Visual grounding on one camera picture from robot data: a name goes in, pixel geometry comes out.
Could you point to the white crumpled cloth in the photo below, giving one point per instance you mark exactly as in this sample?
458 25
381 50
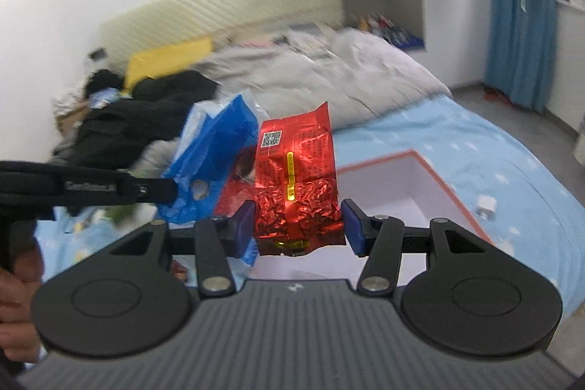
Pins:
68 102

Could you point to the black jacket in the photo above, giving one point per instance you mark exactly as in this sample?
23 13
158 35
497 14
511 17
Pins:
137 111

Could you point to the blue curtain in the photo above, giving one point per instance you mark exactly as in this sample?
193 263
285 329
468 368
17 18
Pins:
518 29

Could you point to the person's left hand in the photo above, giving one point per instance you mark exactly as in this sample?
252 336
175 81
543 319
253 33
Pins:
18 307

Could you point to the cream padded headboard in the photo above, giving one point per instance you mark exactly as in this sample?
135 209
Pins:
219 1

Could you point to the white charger plug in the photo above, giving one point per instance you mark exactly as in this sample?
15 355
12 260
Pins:
486 208

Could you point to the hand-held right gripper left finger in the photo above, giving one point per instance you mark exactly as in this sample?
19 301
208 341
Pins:
244 225

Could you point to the red foil packet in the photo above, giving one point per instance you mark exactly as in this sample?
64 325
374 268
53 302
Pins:
297 180

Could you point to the blue plastic bag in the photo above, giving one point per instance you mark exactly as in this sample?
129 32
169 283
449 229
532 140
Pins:
210 148

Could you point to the yellow pillow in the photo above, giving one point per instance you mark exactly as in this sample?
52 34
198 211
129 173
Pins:
169 61

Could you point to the light grey duvet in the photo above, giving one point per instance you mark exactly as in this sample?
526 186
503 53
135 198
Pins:
320 74

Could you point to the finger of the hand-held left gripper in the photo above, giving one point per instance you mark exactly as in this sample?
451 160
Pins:
151 190

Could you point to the row of small shelf bottles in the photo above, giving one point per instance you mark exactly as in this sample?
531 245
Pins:
388 29

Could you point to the orange cardboard box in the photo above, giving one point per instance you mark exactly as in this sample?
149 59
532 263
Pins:
402 193

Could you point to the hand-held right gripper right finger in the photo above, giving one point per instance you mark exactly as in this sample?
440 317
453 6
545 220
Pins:
354 230

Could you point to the light blue printed bed sheet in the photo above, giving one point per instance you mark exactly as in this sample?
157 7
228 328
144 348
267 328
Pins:
502 152

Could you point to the blue printed packet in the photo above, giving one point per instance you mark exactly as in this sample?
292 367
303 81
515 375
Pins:
105 97

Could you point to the black bag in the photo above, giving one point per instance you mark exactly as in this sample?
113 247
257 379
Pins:
103 80

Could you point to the red printed snack packet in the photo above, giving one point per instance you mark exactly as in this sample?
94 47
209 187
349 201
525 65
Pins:
240 184

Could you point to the black wall socket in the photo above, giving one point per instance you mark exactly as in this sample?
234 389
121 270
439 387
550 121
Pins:
97 54

